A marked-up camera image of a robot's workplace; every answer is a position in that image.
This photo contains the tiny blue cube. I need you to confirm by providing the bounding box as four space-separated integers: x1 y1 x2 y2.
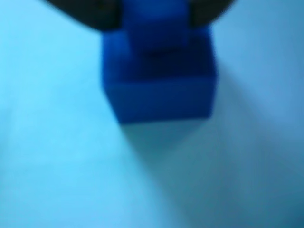
122 0 191 57

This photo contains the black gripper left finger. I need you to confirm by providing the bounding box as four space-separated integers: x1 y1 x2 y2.
44 0 124 33

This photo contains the light blue paper square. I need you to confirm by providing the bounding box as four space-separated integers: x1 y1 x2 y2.
0 0 304 228

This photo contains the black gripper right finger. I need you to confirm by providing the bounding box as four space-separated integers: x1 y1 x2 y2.
190 0 236 27

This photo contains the small blue cube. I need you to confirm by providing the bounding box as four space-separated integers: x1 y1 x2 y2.
101 25 219 125

